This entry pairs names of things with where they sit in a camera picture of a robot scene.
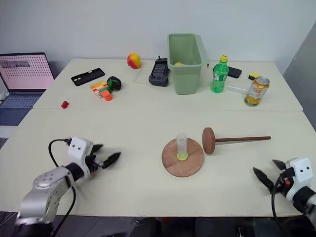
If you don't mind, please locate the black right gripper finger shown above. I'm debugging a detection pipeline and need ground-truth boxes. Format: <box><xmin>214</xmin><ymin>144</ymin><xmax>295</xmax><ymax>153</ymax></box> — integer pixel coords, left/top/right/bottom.
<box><xmin>252</xmin><ymin>167</ymin><xmax>275</xmax><ymax>195</ymax></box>
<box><xmin>272</xmin><ymin>159</ymin><xmax>287</xmax><ymax>171</ymax></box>

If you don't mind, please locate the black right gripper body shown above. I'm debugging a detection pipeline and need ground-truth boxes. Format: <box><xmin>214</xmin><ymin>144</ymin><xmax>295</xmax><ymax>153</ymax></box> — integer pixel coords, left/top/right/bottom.
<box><xmin>271</xmin><ymin>167</ymin><xmax>295</xmax><ymax>197</ymax></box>

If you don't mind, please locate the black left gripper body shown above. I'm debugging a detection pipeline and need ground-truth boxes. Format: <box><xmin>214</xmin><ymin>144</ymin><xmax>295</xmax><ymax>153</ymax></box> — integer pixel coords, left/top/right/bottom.
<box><xmin>84</xmin><ymin>145</ymin><xmax>105</xmax><ymax>178</ymax></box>

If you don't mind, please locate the brown wooden disc-and-rod peg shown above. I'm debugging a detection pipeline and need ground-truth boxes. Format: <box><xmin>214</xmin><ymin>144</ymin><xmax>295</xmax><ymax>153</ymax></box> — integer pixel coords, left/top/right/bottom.
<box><xmin>202</xmin><ymin>127</ymin><xmax>272</xmax><ymax>155</ymax></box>

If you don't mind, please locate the round wooden board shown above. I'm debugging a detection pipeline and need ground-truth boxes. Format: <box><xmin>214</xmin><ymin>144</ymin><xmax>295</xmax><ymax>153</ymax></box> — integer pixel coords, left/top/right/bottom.
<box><xmin>161</xmin><ymin>138</ymin><xmax>206</xmax><ymax>178</ymax></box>

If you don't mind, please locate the orange plastic piece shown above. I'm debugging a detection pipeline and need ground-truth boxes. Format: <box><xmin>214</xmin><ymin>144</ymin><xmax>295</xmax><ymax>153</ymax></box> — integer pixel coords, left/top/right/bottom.
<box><xmin>100</xmin><ymin>89</ymin><xmax>115</xmax><ymax>102</ymax></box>

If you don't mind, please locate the clear tube with green bottom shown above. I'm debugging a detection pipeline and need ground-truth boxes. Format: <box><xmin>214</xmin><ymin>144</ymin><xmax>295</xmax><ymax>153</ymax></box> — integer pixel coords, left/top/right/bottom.
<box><xmin>176</xmin><ymin>133</ymin><xmax>189</xmax><ymax>161</ymax></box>

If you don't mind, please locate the yellow drink can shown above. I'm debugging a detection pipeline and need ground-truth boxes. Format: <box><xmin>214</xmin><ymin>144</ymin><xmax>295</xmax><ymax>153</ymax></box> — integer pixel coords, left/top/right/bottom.
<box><xmin>244</xmin><ymin>76</ymin><xmax>271</xmax><ymax>108</ymax></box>

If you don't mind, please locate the clear plastic case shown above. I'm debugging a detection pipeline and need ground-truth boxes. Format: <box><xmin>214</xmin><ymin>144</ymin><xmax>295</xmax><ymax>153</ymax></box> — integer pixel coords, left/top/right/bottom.
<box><xmin>225</xmin><ymin>82</ymin><xmax>253</xmax><ymax>95</ymax></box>

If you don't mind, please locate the red and yellow apple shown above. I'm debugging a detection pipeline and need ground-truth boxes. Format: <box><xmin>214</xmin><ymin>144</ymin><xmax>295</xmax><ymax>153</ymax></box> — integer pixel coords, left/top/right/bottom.
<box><xmin>126</xmin><ymin>52</ymin><xmax>142</xmax><ymax>69</ymax></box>

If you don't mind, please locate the black smartphone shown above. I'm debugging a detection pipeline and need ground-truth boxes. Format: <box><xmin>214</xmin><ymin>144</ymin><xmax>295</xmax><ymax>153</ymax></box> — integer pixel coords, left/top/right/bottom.
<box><xmin>227</xmin><ymin>66</ymin><xmax>242</xmax><ymax>79</ymax></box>

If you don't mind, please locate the open laptop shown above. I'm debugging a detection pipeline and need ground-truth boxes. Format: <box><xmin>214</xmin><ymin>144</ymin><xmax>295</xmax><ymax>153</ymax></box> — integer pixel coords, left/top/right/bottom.
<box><xmin>0</xmin><ymin>52</ymin><xmax>55</xmax><ymax>127</ymax></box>

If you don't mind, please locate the green plastic soda bottle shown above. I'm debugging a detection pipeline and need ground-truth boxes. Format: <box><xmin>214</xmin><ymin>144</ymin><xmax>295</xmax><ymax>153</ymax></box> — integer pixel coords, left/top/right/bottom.
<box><xmin>210</xmin><ymin>55</ymin><xmax>229</xmax><ymax>95</ymax></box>

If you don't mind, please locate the green plastic bin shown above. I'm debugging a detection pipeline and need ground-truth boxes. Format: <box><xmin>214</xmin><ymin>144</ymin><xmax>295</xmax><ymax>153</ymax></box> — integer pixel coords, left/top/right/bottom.
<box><xmin>167</xmin><ymin>33</ymin><xmax>210</xmax><ymax>96</ymax></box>

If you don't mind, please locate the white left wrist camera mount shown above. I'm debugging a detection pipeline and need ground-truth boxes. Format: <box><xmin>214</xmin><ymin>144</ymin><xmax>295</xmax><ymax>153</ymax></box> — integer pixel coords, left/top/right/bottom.
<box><xmin>67</xmin><ymin>136</ymin><xmax>95</xmax><ymax>179</ymax></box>

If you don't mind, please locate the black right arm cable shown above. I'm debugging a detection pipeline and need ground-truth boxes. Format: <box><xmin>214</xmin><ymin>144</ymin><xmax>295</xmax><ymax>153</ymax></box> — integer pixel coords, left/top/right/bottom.
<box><xmin>271</xmin><ymin>172</ymin><xmax>286</xmax><ymax>237</ymax></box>

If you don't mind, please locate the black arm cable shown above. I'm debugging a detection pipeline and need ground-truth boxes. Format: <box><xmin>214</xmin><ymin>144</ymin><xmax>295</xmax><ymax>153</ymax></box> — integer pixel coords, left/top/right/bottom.
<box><xmin>271</xmin><ymin>172</ymin><xmax>286</xmax><ymax>237</ymax></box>
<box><xmin>48</xmin><ymin>139</ymin><xmax>78</xmax><ymax>237</ymax></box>

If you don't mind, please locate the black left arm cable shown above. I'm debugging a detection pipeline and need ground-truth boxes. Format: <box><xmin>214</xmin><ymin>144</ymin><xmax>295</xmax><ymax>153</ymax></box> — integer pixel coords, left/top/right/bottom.
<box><xmin>48</xmin><ymin>139</ymin><xmax>78</xmax><ymax>237</ymax></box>

